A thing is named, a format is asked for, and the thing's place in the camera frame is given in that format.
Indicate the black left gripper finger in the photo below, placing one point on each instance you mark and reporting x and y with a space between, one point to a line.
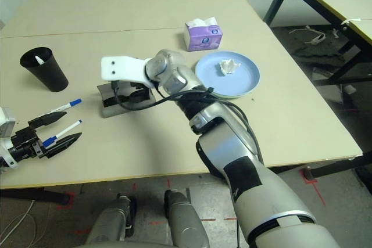
46 119
62 145

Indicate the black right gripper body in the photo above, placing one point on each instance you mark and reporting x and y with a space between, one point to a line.
141 94

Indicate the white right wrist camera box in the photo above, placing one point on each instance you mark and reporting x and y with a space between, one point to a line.
122 69

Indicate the blue plastic plate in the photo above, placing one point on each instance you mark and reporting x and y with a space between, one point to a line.
209 73

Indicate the grey robot leg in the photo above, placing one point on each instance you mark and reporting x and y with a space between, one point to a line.
112 219
186 219

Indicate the grey felt glasses case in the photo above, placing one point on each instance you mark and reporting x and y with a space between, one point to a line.
113 111

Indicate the black table base bar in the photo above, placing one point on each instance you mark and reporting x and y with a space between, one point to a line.
35 194
343 166

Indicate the grey right robot leg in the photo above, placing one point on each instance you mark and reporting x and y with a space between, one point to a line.
186 219

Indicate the purple tissue pack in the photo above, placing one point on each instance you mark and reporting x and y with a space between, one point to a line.
203 40

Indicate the white tissue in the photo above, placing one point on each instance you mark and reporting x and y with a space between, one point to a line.
228 66

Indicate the grey left robot leg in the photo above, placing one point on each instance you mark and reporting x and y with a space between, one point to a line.
112 219

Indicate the white tangled floor debris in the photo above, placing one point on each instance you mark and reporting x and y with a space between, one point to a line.
316 39

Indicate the white marker pen blue cap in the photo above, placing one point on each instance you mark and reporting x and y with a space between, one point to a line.
68 128
76 102

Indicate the small white floor object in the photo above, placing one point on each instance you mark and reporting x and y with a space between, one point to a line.
350 89

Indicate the black plastic cup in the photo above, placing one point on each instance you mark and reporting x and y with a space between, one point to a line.
49 73

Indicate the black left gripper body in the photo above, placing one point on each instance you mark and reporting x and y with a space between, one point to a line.
27 145

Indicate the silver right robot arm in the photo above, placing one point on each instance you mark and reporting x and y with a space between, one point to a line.
221 149

